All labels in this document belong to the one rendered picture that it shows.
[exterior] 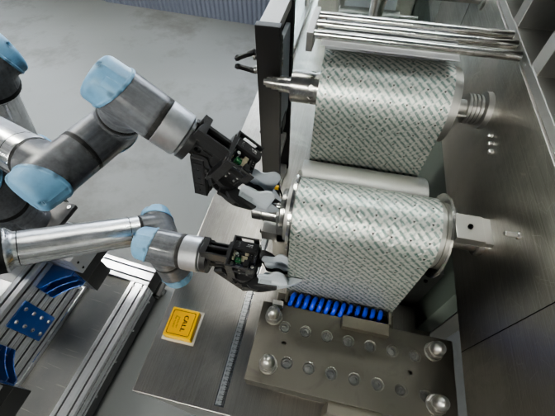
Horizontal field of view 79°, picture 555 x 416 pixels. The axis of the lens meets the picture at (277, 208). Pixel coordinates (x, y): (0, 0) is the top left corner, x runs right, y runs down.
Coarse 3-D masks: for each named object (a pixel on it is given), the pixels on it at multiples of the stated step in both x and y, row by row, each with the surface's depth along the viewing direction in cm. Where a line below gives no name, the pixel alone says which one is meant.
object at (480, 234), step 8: (456, 216) 56; (464, 216) 56; (472, 216) 56; (456, 224) 55; (464, 224) 55; (472, 224) 55; (480, 224) 55; (488, 224) 55; (456, 232) 54; (464, 232) 54; (472, 232) 54; (480, 232) 54; (488, 232) 54; (456, 240) 54; (464, 240) 54; (472, 240) 53; (480, 240) 53; (488, 240) 54
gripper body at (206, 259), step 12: (204, 240) 68; (240, 240) 69; (204, 252) 66; (216, 252) 69; (228, 252) 66; (240, 252) 68; (252, 252) 67; (204, 264) 68; (216, 264) 70; (228, 264) 65; (240, 264) 67; (252, 264) 67; (228, 276) 69; (240, 276) 69; (252, 276) 69
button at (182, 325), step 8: (176, 312) 83; (184, 312) 83; (192, 312) 83; (168, 320) 82; (176, 320) 82; (184, 320) 82; (192, 320) 82; (168, 328) 81; (176, 328) 81; (184, 328) 81; (192, 328) 81; (168, 336) 81; (176, 336) 80; (184, 336) 80; (192, 336) 81
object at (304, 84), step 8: (296, 72) 67; (304, 72) 67; (312, 72) 68; (296, 80) 66; (304, 80) 66; (312, 80) 66; (296, 88) 67; (304, 88) 66; (312, 88) 67; (296, 96) 68; (304, 96) 67; (312, 96) 67; (312, 104) 69
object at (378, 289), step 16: (288, 256) 63; (304, 256) 62; (288, 272) 69; (304, 272) 67; (320, 272) 66; (336, 272) 64; (352, 272) 63; (368, 272) 61; (384, 272) 60; (288, 288) 75; (304, 288) 73; (320, 288) 71; (336, 288) 70; (352, 288) 68; (368, 288) 66; (384, 288) 65; (400, 288) 64; (368, 304) 73; (384, 304) 71
